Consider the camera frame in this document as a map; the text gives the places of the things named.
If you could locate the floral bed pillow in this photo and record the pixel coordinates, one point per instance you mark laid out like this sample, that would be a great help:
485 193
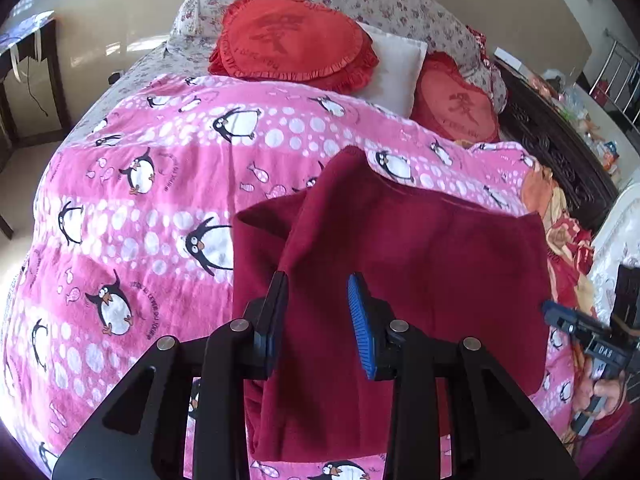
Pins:
198 25

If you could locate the orange red patterned cloth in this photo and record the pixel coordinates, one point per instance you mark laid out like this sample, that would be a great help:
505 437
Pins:
570 250

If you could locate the dark red fleece garment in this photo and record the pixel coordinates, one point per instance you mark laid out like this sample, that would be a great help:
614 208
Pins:
450 267

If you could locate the white square pillow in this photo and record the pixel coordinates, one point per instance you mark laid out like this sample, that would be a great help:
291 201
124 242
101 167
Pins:
394 79

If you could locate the metal stair railing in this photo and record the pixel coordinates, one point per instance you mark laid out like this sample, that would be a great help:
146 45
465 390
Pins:
616 87

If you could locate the pink penguin blanket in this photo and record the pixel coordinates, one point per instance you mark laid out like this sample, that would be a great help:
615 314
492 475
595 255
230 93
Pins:
133 235

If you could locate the small red heart cushion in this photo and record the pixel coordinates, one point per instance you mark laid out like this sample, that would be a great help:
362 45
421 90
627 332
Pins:
445 103

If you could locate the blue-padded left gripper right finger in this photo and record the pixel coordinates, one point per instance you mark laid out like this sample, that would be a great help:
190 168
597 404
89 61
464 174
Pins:
495 431

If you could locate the dark wooden desk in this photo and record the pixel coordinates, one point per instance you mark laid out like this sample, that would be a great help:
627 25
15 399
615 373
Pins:
34 40

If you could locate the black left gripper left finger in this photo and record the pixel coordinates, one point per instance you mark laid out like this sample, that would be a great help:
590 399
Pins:
139 429

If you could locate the dark carved wooden headboard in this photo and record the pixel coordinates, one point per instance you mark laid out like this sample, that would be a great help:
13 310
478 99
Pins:
530 120

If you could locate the large red heart cushion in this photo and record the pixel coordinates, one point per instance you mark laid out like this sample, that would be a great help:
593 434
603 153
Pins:
293 41

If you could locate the person's right hand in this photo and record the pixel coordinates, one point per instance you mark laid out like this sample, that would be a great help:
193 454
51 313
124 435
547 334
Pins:
613 391

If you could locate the white ornate chair back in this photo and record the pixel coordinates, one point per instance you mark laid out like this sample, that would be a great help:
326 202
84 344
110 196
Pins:
617 242

